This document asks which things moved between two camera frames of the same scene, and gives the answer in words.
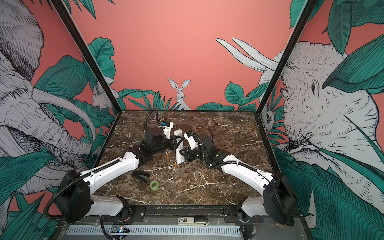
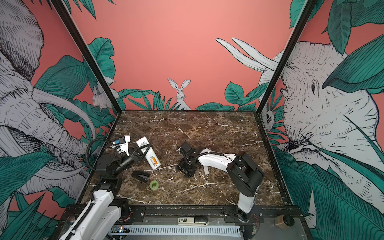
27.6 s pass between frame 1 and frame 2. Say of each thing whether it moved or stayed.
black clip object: stayed
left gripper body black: moved
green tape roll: stayed
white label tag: stayed
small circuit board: stayed
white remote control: moved
